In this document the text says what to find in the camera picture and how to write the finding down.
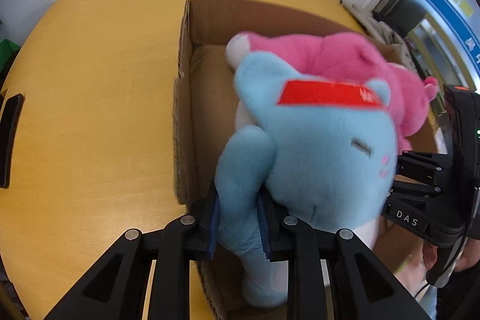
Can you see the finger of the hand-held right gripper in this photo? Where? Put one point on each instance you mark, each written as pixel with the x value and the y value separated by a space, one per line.
pixel 423 166
pixel 416 189

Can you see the brown cardboard box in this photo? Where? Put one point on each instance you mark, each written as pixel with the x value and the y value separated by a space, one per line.
pixel 210 23

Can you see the blue wall sign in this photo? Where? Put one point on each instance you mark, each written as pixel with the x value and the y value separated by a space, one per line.
pixel 446 12

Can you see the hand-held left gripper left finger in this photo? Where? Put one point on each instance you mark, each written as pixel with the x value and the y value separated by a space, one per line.
pixel 214 226

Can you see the green tablecloth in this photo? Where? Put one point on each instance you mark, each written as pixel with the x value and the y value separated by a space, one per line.
pixel 5 51

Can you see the grey cloth bag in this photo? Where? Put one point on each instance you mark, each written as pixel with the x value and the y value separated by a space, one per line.
pixel 375 25

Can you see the pink plush toy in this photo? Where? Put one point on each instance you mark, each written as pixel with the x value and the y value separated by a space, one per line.
pixel 337 53

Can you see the blue plush toy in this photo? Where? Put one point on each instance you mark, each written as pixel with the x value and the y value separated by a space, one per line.
pixel 318 155

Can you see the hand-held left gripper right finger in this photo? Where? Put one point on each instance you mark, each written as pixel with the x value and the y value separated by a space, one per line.
pixel 264 230

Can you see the person's right hand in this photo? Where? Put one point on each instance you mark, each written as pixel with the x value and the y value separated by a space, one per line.
pixel 431 256

